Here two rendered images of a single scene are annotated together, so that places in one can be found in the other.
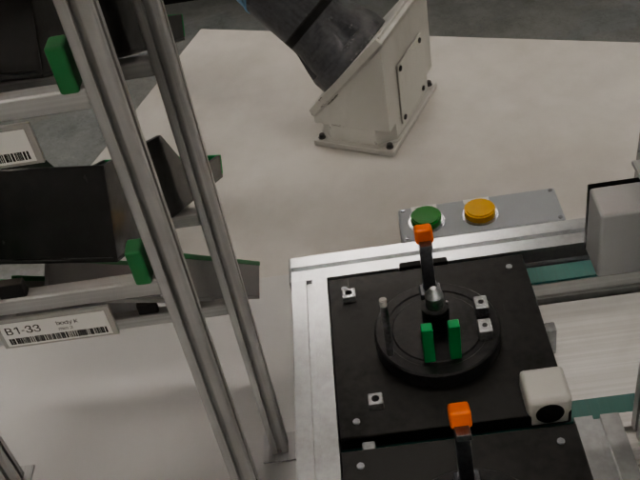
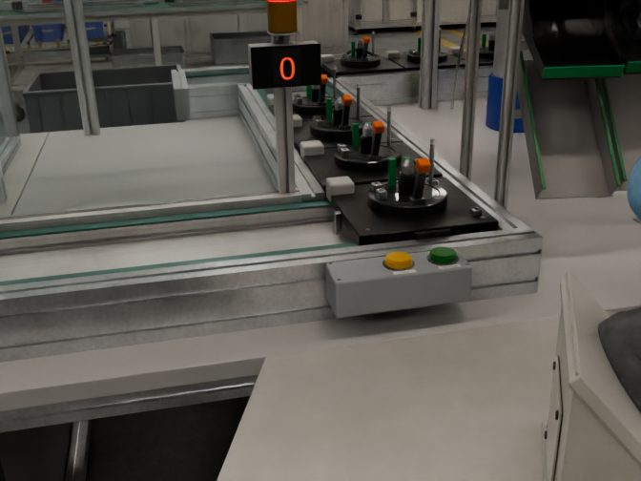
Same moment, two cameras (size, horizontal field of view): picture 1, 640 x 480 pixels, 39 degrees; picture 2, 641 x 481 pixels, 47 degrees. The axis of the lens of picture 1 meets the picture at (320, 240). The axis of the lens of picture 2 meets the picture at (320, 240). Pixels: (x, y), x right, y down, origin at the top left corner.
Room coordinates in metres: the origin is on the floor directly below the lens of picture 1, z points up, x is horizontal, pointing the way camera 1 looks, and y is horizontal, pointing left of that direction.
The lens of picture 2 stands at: (1.80, -0.61, 1.43)
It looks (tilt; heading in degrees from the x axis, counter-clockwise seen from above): 24 degrees down; 163
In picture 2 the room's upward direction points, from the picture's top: 1 degrees counter-clockwise
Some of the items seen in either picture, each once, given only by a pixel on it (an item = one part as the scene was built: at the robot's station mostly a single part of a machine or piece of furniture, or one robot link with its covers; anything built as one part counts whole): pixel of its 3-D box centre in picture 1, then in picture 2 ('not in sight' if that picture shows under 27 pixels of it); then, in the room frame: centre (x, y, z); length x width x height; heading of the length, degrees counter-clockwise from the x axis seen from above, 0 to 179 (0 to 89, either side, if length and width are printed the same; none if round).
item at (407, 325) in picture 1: (437, 332); (406, 198); (0.68, -0.11, 0.98); 0.14 x 0.14 x 0.02
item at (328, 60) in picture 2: not in sight; (360, 51); (-0.63, 0.28, 1.01); 0.24 x 0.24 x 0.13; 85
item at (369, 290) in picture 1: (438, 344); (406, 207); (0.68, -0.11, 0.96); 0.24 x 0.24 x 0.02; 85
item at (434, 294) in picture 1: (433, 296); (407, 166); (0.68, -0.11, 1.04); 0.02 x 0.02 x 0.03
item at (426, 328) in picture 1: (428, 343); not in sight; (0.63, -0.09, 1.01); 0.01 x 0.01 x 0.05; 85
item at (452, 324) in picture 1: (454, 339); (392, 172); (0.63, -0.12, 1.01); 0.01 x 0.01 x 0.05; 85
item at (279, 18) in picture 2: not in sight; (281, 16); (0.54, -0.29, 1.28); 0.05 x 0.05 x 0.05
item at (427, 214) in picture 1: (426, 220); (443, 258); (0.89, -0.14, 0.96); 0.04 x 0.04 x 0.02
